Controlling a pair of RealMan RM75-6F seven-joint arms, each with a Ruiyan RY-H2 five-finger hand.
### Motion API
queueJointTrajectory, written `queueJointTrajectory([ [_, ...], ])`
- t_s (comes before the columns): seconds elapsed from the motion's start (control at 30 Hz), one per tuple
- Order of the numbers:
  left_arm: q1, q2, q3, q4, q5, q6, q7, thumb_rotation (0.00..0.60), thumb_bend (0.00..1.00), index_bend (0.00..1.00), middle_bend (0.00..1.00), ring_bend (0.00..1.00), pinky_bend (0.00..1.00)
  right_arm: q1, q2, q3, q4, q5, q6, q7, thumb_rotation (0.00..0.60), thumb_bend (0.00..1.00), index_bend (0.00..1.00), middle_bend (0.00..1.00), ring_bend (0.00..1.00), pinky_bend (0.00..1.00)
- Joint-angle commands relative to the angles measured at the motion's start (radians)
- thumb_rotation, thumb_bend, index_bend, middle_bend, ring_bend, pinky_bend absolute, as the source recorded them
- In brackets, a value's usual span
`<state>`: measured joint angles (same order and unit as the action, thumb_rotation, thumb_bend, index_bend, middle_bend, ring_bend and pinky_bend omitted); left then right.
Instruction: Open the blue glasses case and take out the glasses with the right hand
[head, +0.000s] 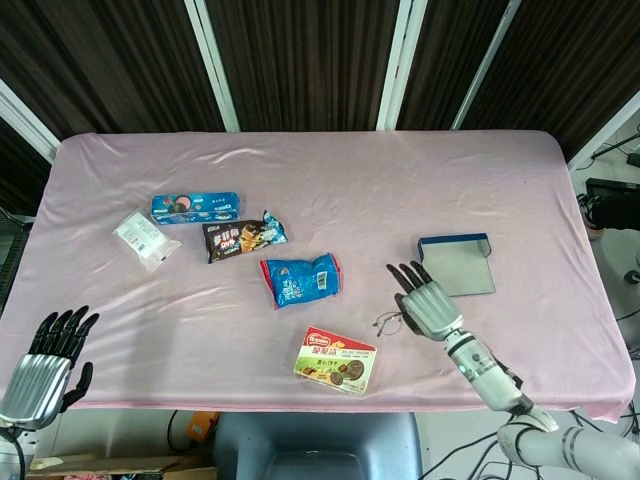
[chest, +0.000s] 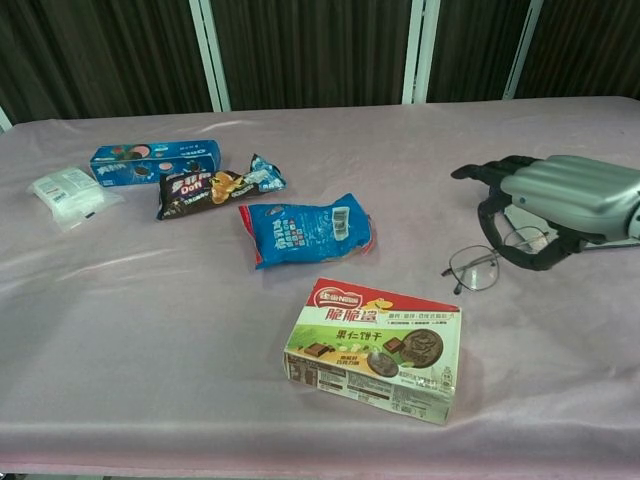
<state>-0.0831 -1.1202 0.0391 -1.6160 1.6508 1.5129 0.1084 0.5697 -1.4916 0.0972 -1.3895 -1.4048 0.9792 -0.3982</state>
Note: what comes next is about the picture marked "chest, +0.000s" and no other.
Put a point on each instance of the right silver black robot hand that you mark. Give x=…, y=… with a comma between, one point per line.
x=575, y=190

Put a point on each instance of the blue glasses case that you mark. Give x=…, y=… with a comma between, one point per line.
x=530, y=220

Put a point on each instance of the thin-framed black eyeglasses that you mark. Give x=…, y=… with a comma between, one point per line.
x=475, y=267

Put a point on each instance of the green red biscuit box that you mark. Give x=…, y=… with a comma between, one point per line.
x=370, y=350

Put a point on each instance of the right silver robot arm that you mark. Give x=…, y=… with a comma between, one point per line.
x=636, y=220

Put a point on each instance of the dark ribbed white-framed partition panel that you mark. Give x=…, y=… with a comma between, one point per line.
x=470, y=45
x=310, y=50
x=585, y=45
x=100, y=50

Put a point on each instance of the blue cookie snack bag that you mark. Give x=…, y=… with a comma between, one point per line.
x=300, y=230

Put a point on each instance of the small blue white snack packet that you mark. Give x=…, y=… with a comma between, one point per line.
x=267, y=175

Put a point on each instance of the black chips snack bag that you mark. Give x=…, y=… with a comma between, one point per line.
x=190, y=195

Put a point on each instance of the long blue cookie box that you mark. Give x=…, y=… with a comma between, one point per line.
x=150, y=155

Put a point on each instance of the pink tablecloth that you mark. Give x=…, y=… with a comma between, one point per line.
x=150, y=325

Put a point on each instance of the clear white plastic packet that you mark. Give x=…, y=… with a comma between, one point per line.
x=70, y=195

